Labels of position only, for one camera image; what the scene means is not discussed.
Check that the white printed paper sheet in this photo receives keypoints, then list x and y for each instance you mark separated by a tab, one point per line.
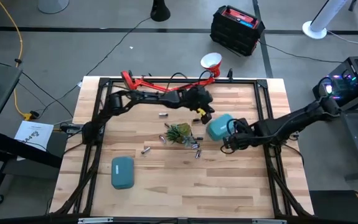
34	133

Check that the black metal table frame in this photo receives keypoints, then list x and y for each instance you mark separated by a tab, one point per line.
244	81

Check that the teal rectangular case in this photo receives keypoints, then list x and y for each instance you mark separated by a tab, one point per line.
122	172

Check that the black curved bracket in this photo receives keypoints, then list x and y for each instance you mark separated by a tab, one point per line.
230	74

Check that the black computer with lights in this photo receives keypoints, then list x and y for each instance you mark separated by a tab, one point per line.
350	81

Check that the dark battery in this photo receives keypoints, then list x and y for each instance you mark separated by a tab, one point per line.
167	125

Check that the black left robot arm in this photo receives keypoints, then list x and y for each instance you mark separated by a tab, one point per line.
166	98

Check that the silver metal bracket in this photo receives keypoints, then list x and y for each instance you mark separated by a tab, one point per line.
269	221
95	220

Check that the silver battery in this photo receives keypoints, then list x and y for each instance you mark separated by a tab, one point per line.
162	138
163	114
198	153
145	150
195	145

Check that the teal open box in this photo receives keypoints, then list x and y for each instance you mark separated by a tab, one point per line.
217	127

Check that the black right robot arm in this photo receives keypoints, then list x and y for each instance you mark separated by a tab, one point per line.
290	123

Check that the black red toolbox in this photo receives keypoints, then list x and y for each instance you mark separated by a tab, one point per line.
236	31

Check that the black battery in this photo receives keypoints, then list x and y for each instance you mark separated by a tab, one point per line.
199	138
196	119

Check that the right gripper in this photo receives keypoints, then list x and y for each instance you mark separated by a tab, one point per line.
242	133

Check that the black crate with hazard stripe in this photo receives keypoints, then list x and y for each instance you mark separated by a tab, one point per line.
337	207

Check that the white tower fan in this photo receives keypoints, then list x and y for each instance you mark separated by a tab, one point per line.
318	23

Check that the white round base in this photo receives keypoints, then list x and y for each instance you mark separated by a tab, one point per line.
52	4

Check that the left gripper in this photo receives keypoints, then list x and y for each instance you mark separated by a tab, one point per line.
200	98

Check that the small artificial green plant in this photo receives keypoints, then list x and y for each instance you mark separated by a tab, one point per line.
178	133

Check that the black stand base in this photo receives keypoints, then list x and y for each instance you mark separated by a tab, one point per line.
160	12

